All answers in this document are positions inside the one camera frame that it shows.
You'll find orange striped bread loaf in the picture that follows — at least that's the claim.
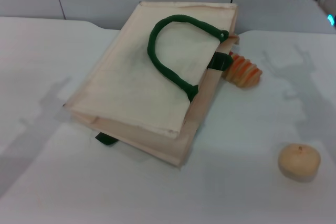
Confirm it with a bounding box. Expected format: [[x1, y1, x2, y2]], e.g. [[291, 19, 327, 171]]
[[219, 51, 264, 89]]

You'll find white handbag with green handles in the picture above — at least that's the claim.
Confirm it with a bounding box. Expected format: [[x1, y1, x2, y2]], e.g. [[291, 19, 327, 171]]
[[62, 1, 241, 170]]

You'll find beige round bun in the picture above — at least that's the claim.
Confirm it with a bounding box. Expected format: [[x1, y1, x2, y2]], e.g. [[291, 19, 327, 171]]
[[278, 143, 321, 178]]

